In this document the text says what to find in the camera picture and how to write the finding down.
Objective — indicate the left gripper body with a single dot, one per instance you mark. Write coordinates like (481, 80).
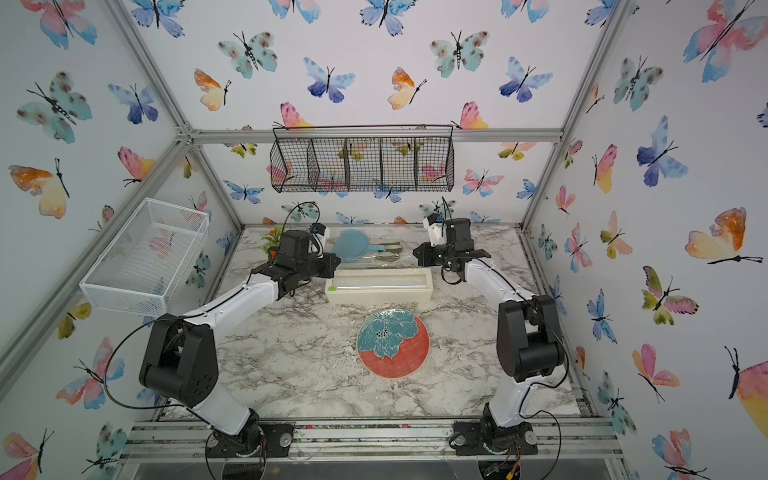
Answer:
(302, 271)

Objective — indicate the clear plastic wrap sheet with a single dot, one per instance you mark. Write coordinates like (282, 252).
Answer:
(371, 271)

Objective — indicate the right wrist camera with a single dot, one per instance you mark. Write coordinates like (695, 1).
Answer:
(434, 228)

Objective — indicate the black wire wall basket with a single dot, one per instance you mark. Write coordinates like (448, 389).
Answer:
(363, 159)

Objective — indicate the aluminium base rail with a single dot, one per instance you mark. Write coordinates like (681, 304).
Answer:
(317, 440)

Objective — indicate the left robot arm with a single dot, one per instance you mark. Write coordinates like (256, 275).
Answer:
(180, 360)

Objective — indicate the teal hand mirror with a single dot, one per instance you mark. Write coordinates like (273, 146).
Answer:
(352, 245)

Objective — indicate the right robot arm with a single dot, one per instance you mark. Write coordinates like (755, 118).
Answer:
(528, 340)

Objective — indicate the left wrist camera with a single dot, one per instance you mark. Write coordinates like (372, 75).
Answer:
(320, 232)

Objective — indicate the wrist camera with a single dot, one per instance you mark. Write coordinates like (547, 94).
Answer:
(434, 228)
(320, 232)

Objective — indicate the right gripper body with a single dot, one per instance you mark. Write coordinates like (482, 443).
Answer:
(449, 255)

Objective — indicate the potted plant in white pot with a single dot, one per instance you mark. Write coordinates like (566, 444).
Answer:
(272, 242)

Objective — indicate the white mesh wall basket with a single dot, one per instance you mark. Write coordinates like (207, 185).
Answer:
(140, 269)

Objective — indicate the red plate with teal flower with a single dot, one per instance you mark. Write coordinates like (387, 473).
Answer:
(393, 343)

